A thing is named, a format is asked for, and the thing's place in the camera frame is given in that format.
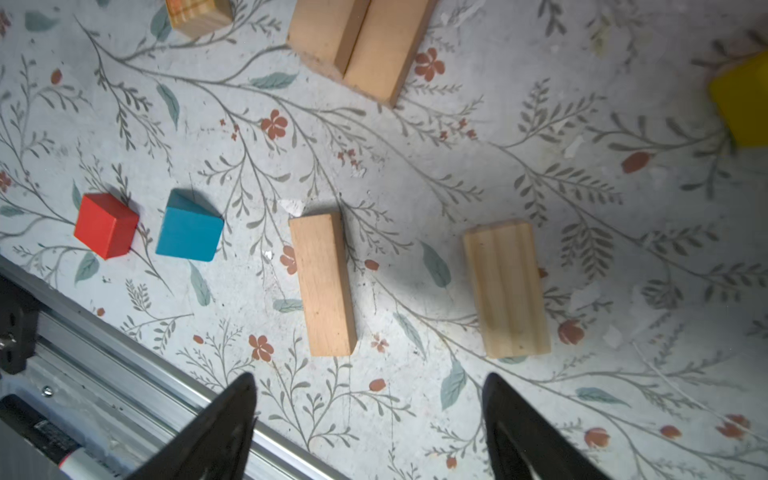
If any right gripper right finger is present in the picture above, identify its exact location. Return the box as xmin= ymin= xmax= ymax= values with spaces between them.
xmin=482 ymin=373 xmax=607 ymax=479

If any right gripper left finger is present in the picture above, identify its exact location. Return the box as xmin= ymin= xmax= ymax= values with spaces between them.
xmin=129 ymin=373 xmax=257 ymax=479

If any grooved light wood block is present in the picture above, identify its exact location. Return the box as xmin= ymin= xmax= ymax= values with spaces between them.
xmin=462 ymin=220 xmax=551 ymax=359

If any plain wood block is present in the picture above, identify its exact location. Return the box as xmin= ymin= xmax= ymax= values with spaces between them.
xmin=286 ymin=0 xmax=370 ymax=82
xmin=289 ymin=212 xmax=357 ymax=357
xmin=343 ymin=0 xmax=436 ymax=108

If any teal block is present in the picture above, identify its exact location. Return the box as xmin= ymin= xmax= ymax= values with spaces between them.
xmin=156 ymin=189 xmax=224 ymax=262

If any printed dragon wood block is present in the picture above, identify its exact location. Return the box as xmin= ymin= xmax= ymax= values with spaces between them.
xmin=165 ymin=0 xmax=233 ymax=39

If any black marker pen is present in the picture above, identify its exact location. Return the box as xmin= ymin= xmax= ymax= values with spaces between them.
xmin=1 ymin=395 xmax=121 ymax=479

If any red cube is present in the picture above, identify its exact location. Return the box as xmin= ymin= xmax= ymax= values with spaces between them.
xmin=74 ymin=193 xmax=139 ymax=260

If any yellow letter cube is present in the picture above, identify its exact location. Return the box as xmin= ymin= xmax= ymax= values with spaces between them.
xmin=709 ymin=52 xmax=767 ymax=148

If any aluminium rail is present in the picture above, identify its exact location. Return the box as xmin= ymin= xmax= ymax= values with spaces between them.
xmin=1 ymin=260 xmax=338 ymax=479

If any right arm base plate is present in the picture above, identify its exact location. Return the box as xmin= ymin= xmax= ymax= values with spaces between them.
xmin=0 ymin=277 xmax=41 ymax=374

